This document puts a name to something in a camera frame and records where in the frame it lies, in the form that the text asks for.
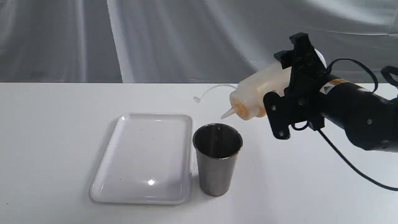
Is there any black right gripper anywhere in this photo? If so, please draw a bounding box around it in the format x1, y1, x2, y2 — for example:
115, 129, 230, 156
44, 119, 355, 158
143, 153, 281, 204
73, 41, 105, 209
263, 32, 330, 139

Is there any translucent squeeze bottle amber liquid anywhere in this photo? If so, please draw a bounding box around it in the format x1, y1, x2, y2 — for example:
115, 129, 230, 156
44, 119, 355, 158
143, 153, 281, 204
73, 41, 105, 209
193, 50, 327, 121

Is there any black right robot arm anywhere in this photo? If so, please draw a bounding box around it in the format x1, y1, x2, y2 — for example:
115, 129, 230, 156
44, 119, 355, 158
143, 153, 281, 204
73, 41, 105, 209
263, 33, 398, 152

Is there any stainless steel cup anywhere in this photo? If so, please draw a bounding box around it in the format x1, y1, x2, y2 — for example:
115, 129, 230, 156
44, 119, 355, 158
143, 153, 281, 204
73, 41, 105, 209
193, 123, 243, 197

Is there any clear plastic tray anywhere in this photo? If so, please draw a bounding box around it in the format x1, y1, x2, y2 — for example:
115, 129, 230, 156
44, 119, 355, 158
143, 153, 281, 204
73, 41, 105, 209
90, 113, 193, 205

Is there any grey backdrop cloth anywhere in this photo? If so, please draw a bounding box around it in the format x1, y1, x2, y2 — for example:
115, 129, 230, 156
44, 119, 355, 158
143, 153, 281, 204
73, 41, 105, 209
1, 0, 397, 83

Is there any black cable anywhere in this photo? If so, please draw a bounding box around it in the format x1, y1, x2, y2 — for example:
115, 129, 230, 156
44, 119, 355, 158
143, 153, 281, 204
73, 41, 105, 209
291, 58, 398, 192

